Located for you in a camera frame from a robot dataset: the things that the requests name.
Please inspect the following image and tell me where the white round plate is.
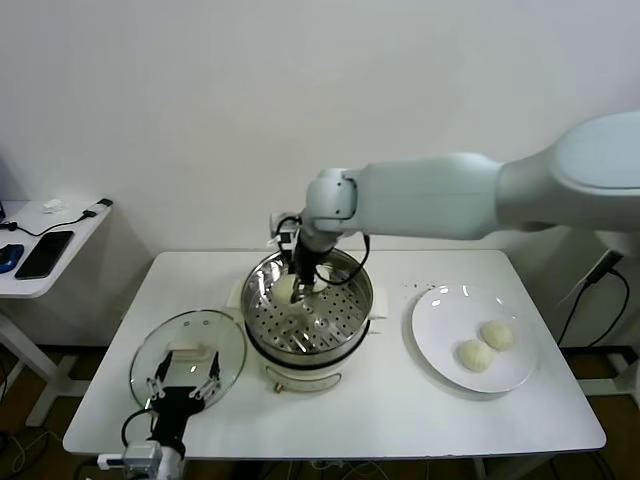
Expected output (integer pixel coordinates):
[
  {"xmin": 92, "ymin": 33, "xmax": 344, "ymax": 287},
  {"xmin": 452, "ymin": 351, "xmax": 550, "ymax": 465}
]
[{"xmin": 410, "ymin": 284, "xmax": 539, "ymax": 394}]

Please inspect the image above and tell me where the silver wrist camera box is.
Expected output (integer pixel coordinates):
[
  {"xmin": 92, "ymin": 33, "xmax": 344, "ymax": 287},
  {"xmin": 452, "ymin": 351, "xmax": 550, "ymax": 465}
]
[
  {"xmin": 269, "ymin": 213, "xmax": 304, "ymax": 250},
  {"xmin": 122, "ymin": 442, "xmax": 164, "ymax": 474}
]

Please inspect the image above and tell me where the blue computer mouse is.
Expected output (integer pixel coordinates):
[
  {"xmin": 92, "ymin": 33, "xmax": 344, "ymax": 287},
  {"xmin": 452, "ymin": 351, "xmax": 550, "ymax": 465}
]
[{"xmin": 0, "ymin": 243, "xmax": 25, "ymax": 274}]

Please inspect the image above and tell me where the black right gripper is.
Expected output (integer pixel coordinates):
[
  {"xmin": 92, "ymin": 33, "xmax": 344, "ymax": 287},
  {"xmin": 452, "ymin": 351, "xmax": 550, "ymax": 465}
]
[{"xmin": 291, "ymin": 239, "xmax": 326, "ymax": 304}]

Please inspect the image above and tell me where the cream electric cooker pot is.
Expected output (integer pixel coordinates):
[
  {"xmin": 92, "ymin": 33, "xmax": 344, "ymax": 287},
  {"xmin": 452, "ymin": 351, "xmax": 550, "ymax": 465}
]
[{"xmin": 227, "ymin": 279, "xmax": 390, "ymax": 396}]

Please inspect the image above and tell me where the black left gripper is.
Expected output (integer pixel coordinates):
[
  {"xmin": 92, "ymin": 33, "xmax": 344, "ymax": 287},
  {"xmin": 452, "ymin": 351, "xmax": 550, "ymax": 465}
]
[{"xmin": 144, "ymin": 348, "xmax": 223, "ymax": 449}]

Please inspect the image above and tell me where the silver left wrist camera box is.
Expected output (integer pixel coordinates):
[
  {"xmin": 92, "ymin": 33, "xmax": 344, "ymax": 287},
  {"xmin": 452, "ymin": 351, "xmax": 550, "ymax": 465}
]
[{"xmin": 122, "ymin": 442, "xmax": 164, "ymax": 474}]

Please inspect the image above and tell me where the white table with appliance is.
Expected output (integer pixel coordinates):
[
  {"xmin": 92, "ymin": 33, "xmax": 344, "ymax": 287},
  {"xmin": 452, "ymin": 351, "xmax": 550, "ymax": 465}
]
[{"xmin": 579, "ymin": 219, "xmax": 640, "ymax": 397}]

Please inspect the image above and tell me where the perforated steel steamer basket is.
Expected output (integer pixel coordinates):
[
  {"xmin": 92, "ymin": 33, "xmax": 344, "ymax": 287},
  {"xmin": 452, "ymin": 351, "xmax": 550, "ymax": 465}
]
[{"xmin": 240, "ymin": 243, "xmax": 374, "ymax": 354}]

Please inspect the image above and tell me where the black power adapter cable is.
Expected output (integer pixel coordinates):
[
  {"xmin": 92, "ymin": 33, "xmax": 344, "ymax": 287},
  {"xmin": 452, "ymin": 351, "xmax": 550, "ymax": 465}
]
[{"xmin": 557, "ymin": 248, "xmax": 632, "ymax": 347}]

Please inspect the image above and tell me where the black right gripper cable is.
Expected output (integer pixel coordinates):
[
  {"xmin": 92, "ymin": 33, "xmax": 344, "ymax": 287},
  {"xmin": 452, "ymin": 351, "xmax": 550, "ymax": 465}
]
[{"xmin": 274, "ymin": 213, "xmax": 372, "ymax": 286}]

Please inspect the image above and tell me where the black charger cable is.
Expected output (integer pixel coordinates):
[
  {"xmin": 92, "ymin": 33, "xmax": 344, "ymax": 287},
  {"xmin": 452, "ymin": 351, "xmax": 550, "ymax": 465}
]
[{"xmin": 0, "ymin": 198, "xmax": 114, "ymax": 239}]

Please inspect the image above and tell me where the glass lid cream handle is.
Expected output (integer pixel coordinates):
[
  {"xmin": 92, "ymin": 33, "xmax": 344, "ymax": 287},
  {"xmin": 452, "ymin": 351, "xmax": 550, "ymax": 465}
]
[{"xmin": 129, "ymin": 309, "xmax": 249, "ymax": 409}]

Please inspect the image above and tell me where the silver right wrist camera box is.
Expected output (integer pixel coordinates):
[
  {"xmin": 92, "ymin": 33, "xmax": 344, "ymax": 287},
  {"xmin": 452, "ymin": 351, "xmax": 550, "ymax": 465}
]
[{"xmin": 269, "ymin": 213, "xmax": 304, "ymax": 250}]

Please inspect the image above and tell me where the white side table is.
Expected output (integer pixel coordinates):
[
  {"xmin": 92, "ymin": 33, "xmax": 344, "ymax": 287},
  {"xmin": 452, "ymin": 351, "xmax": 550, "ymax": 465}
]
[{"xmin": 0, "ymin": 199, "xmax": 114, "ymax": 426}]

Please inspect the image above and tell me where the black smartphone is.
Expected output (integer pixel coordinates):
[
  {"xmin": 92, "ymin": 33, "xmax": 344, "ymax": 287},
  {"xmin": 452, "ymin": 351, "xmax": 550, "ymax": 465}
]
[{"xmin": 14, "ymin": 230, "xmax": 75, "ymax": 281}]

